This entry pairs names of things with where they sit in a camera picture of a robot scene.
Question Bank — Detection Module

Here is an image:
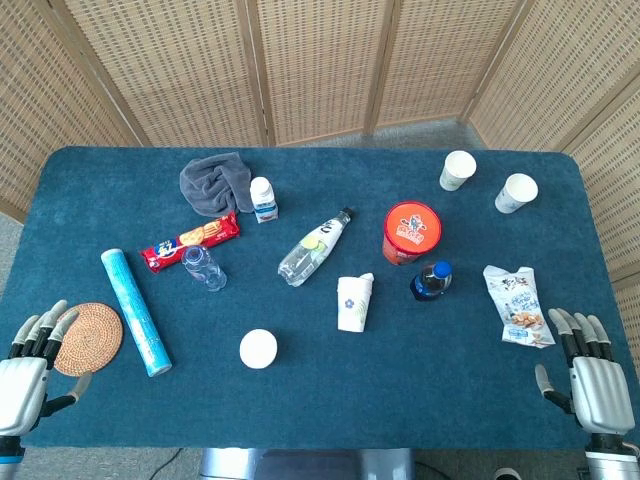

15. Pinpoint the stacked paper cups purple flower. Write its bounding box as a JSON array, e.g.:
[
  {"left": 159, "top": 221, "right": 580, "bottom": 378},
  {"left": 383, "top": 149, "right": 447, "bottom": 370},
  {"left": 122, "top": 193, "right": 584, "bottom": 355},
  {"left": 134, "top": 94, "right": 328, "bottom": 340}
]
[{"left": 337, "top": 272, "right": 376, "bottom": 333}]

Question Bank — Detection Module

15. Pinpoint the cola bottle blue cap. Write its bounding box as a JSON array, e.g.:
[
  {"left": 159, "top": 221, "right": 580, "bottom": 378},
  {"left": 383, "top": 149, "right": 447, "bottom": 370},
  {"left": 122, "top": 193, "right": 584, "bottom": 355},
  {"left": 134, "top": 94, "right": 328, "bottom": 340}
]
[{"left": 410, "top": 259, "right": 454, "bottom": 303}]

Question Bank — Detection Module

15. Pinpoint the red biscuit pack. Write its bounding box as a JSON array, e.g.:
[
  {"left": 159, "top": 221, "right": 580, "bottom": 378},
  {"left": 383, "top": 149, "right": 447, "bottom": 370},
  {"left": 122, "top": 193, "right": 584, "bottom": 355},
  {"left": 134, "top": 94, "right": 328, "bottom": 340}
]
[{"left": 140, "top": 210, "right": 241, "bottom": 275}]

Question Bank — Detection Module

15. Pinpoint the blue table cloth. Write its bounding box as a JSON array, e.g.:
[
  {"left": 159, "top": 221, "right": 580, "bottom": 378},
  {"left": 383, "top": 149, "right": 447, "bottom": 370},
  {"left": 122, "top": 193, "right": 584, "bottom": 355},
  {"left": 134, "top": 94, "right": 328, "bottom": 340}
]
[{"left": 0, "top": 146, "right": 626, "bottom": 450}]

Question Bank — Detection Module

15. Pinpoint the silver grey robot base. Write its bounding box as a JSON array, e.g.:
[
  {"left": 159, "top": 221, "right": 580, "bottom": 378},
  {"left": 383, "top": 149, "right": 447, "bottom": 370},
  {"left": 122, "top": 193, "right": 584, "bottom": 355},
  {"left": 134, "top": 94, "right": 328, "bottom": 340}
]
[{"left": 199, "top": 447, "right": 416, "bottom": 480}]

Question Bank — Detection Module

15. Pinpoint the small clear plastic bottle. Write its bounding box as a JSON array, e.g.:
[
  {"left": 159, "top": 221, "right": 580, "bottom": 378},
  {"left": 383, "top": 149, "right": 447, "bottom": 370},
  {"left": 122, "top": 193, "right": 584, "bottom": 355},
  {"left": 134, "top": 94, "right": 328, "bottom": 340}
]
[{"left": 181, "top": 244, "right": 228, "bottom": 293}]

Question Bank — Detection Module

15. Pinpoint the orange instant noodle tub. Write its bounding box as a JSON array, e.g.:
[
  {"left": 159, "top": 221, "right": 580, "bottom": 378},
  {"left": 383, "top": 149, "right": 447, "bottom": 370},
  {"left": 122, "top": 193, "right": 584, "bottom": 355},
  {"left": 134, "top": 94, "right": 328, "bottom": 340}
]
[{"left": 382, "top": 200, "right": 443, "bottom": 267}]

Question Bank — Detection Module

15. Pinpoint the white cup blue flower print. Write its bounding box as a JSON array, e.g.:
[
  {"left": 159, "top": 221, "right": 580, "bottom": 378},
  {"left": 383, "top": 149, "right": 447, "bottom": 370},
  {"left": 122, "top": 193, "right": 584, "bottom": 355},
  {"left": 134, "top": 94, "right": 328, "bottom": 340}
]
[{"left": 239, "top": 328, "right": 279, "bottom": 371}]

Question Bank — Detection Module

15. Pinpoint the round woven rattan coaster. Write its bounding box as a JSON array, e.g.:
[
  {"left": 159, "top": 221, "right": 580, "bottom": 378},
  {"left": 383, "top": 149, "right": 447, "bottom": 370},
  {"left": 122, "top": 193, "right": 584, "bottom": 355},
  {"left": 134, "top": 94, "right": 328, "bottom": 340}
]
[{"left": 52, "top": 302, "right": 124, "bottom": 377}]

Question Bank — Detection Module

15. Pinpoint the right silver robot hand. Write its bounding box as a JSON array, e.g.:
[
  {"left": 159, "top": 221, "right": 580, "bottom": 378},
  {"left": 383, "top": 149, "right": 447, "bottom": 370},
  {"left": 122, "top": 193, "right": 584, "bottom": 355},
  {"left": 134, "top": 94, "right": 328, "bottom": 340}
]
[{"left": 534, "top": 307, "right": 639, "bottom": 436}]

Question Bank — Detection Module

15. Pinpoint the clear soda bottle lime label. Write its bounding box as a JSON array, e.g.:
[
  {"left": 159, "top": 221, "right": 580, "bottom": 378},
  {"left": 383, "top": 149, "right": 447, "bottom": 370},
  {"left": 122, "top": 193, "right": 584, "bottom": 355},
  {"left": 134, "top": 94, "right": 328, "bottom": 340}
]
[{"left": 277, "top": 207, "right": 355, "bottom": 288}]

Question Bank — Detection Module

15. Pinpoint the black floor cable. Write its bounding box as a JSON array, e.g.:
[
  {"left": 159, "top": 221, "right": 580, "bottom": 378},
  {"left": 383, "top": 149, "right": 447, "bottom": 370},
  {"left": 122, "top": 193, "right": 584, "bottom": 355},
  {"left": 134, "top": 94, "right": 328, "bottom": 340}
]
[{"left": 160, "top": 447, "right": 184, "bottom": 480}]

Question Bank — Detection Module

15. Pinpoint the woven wooden folding screen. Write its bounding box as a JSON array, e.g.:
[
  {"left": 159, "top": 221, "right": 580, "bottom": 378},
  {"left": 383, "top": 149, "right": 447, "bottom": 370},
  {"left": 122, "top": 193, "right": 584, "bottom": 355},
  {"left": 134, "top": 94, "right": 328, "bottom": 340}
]
[{"left": 0, "top": 0, "right": 640, "bottom": 321}]

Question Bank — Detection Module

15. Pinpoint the light blue cylindrical roll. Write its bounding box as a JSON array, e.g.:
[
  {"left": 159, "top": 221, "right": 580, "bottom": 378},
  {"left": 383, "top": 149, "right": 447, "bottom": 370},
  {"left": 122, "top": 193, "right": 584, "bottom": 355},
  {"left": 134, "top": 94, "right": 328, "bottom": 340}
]
[{"left": 100, "top": 248, "right": 173, "bottom": 378}]

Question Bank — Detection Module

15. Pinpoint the small white yogurt drink bottle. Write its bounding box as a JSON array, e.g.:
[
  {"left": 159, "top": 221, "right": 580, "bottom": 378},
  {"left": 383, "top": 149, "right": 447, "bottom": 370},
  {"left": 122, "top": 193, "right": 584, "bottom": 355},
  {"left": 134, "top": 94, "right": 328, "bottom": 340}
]
[{"left": 249, "top": 176, "right": 280, "bottom": 225}]

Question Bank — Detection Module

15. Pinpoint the white snack bag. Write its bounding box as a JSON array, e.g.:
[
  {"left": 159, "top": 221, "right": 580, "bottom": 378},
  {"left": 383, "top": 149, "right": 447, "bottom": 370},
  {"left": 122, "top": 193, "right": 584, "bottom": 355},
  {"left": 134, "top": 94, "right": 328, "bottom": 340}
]
[{"left": 482, "top": 264, "right": 557, "bottom": 349}]

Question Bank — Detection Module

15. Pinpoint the grey crumpled towel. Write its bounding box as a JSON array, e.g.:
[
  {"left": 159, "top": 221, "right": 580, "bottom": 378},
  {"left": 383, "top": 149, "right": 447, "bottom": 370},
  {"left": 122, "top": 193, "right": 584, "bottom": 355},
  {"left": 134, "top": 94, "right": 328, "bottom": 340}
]
[{"left": 179, "top": 152, "right": 255, "bottom": 216}]

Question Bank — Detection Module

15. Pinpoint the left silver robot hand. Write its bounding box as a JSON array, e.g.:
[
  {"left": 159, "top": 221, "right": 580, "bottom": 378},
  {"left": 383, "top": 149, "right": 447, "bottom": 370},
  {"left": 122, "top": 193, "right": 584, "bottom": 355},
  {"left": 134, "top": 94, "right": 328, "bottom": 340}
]
[{"left": 0, "top": 299, "right": 94, "bottom": 439}]

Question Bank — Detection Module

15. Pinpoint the white paper cup blue print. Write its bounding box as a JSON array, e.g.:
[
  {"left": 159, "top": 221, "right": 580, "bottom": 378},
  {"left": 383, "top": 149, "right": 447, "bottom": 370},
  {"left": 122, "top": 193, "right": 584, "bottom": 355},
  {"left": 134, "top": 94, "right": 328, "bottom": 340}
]
[{"left": 494, "top": 172, "right": 540, "bottom": 215}]

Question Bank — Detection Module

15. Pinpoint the white paper cup green print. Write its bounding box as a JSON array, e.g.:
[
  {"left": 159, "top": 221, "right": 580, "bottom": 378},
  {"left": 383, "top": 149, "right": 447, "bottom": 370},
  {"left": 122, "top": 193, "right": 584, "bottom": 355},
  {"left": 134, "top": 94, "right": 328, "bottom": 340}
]
[{"left": 439, "top": 150, "right": 478, "bottom": 193}]

